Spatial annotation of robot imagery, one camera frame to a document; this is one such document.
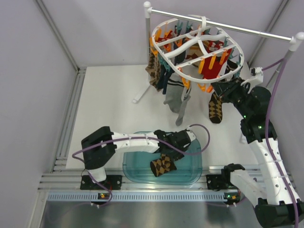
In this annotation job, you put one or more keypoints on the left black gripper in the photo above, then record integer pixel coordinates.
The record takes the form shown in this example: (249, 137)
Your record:
(172, 155)

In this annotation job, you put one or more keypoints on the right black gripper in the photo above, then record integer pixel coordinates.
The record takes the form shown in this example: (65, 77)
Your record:
(220, 87)

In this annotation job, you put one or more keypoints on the brown argyle sock front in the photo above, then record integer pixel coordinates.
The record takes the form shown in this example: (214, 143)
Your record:
(215, 109)

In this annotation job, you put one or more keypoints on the brown argyle sock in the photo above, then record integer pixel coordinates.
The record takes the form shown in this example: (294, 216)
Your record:
(215, 109)
(162, 165)

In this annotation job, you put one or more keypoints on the brown argyle sock back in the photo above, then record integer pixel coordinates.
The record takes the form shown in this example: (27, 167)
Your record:
(162, 165)

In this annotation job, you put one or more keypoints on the white oval clip hanger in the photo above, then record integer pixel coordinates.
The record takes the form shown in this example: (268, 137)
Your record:
(184, 50)

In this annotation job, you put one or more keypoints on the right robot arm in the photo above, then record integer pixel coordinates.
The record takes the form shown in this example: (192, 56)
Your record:
(277, 204)

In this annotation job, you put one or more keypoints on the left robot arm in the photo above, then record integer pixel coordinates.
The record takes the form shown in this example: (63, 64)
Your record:
(101, 145)

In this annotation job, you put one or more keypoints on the red sock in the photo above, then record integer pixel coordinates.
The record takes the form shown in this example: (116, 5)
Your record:
(214, 72)

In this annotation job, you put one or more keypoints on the grey striped sock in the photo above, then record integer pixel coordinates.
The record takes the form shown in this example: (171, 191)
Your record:
(185, 97)
(174, 91)

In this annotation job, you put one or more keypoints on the teal plastic basin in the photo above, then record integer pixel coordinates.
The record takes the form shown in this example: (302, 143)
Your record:
(136, 165)

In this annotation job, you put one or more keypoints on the brown patterned hanging sock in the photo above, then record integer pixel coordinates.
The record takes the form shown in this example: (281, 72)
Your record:
(154, 69)

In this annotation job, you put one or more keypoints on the white drying rack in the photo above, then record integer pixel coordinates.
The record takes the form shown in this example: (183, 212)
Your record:
(155, 17)

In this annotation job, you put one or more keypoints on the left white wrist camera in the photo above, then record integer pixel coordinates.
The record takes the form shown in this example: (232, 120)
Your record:
(191, 134)

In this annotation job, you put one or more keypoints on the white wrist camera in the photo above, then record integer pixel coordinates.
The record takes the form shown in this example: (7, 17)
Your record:
(191, 134)
(257, 76)

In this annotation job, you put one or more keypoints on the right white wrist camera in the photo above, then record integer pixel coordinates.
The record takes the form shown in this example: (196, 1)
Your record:
(257, 76)

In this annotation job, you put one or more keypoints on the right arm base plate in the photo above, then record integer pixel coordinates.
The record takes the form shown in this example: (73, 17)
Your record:
(216, 182)

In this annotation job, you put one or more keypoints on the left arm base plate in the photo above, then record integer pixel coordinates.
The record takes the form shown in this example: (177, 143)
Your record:
(112, 182)

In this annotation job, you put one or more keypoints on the perforated cable duct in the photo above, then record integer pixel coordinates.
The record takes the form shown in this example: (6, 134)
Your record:
(145, 196)

